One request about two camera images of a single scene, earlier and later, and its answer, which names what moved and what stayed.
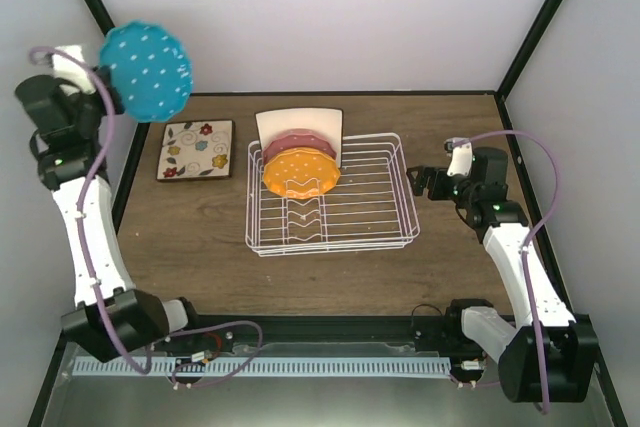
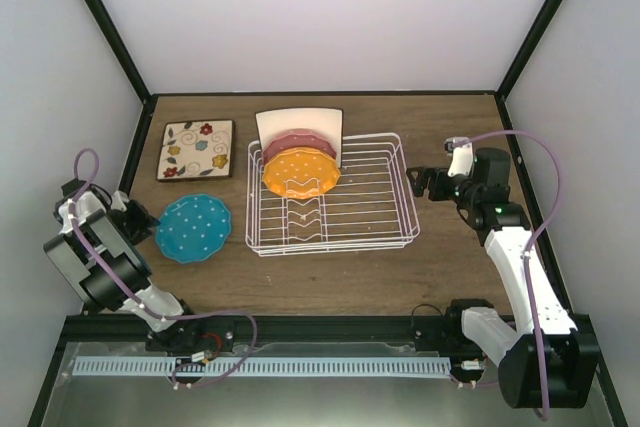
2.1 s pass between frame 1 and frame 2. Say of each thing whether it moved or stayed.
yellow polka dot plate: stayed
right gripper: stayed
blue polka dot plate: moved
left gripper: moved
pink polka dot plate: stayed
